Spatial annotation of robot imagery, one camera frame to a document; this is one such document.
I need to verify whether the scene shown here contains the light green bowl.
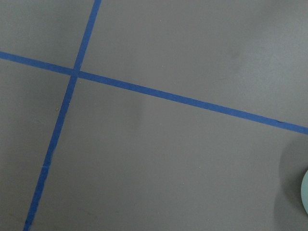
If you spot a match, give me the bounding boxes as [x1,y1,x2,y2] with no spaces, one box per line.
[300,171,308,213]

